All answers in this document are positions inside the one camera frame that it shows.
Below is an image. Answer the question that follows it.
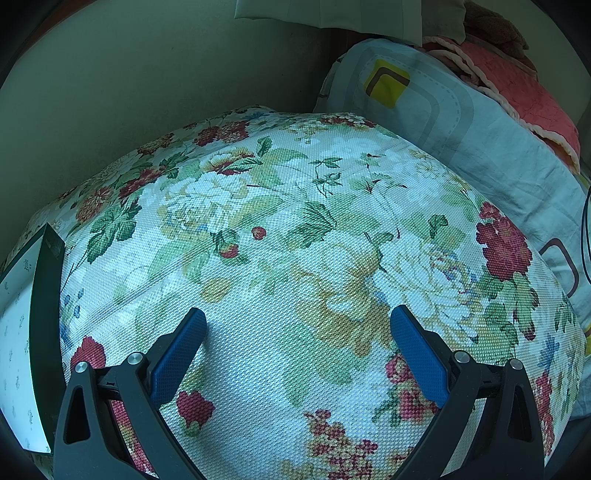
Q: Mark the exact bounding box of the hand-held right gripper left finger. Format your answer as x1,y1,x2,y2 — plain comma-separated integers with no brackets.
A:
53,307,207,480

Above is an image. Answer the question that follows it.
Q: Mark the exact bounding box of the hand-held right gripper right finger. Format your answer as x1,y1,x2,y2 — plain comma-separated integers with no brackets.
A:
390,305,546,480

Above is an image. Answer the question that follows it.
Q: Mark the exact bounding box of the green cardboard box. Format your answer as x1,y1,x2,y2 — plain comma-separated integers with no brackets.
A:
0,223,65,453

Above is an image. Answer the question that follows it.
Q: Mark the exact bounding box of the floral bed cover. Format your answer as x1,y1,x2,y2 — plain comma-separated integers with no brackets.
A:
0,105,589,480

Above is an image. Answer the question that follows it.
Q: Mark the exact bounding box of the grey patterned pillow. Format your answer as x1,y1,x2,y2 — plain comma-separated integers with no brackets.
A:
314,38,591,333

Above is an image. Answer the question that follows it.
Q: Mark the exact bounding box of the pink quilt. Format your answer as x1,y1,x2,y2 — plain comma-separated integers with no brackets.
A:
422,34,583,174

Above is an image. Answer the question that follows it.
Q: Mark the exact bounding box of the brown plush toy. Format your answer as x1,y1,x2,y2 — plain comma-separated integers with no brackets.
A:
464,0,532,58

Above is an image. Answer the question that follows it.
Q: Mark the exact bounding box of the white curtain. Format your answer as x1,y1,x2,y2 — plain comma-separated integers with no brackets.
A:
235,0,467,47

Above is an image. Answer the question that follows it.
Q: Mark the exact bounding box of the black cable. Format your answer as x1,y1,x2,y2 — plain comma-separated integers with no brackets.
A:
579,185,591,264

